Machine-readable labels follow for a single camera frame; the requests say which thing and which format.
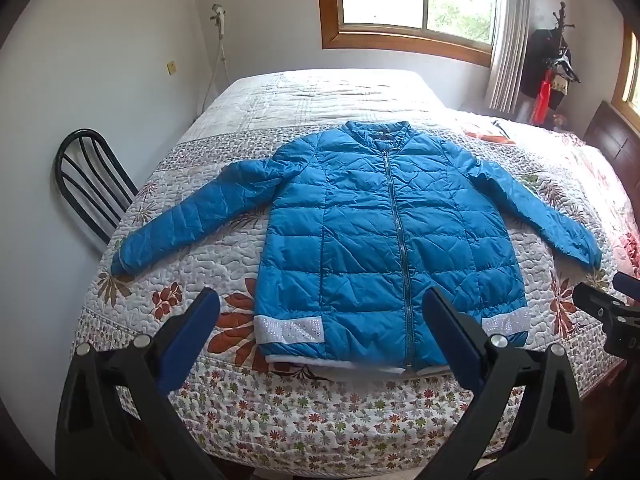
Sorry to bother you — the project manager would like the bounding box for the bed with floral quilt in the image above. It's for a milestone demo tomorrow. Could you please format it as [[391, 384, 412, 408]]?
[[70, 69, 632, 471]]

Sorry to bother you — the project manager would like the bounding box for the blue puffer jacket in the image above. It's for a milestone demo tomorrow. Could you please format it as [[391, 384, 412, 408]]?
[[111, 120, 602, 375]]

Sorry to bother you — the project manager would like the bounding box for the red hanging bag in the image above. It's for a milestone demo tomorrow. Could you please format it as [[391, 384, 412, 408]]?
[[529, 69, 557, 126]]

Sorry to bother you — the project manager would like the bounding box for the floral pillow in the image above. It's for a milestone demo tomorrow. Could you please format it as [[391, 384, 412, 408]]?
[[457, 110, 640, 281]]

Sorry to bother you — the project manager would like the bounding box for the orange cloth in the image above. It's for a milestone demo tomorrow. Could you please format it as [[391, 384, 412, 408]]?
[[462, 129, 518, 145]]

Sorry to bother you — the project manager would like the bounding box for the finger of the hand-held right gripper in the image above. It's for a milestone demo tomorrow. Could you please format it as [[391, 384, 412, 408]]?
[[572, 283, 622, 320], [613, 271, 640, 307]]

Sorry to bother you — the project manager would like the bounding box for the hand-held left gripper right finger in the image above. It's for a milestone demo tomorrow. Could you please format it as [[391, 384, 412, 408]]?
[[415, 287, 586, 480]]

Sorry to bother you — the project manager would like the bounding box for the white curtain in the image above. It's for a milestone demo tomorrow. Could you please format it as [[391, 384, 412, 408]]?
[[484, 0, 532, 112]]

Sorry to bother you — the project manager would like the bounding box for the black hanging garment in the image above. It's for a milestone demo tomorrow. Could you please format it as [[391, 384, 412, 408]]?
[[520, 29, 581, 99]]

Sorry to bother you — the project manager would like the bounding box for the narrow wooden framed window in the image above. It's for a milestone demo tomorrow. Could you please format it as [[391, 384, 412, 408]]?
[[615, 24, 640, 112]]

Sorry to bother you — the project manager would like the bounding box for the white handset cable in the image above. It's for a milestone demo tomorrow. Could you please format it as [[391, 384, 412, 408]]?
[[200, 35, 232, 117]]

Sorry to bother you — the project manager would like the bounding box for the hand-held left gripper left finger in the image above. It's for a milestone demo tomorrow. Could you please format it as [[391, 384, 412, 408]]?
[[54, 287, 226, 480]]

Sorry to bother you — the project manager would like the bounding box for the black metal chair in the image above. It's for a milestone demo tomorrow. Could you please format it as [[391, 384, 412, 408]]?
[[55, 129, 139, 247]]

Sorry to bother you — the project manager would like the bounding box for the dark wooden headboard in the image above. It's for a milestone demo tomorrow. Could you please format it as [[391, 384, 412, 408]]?
[[584, 101, 640, 177]]

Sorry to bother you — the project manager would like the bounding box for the dark wooden coat rack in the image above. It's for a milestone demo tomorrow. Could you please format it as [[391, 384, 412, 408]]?
[[550, 1, 573, 68]]

